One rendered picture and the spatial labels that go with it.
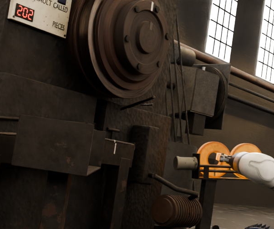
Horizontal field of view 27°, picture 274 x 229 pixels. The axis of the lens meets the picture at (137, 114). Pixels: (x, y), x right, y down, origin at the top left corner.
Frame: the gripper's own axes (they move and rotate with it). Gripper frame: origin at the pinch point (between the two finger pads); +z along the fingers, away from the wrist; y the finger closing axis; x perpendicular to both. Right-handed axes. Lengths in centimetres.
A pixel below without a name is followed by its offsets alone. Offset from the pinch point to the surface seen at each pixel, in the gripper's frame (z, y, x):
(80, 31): -12, -69, 38
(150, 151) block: 5.0, -29.2, -2.3
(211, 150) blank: 7.0, -1.8, 2.0
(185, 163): 5.3, -12.8, -5.1
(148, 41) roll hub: -11, -43, 39
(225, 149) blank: 7.0, 4.4, 3.1
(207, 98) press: 740, 291, 66
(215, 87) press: 750, 308, 89
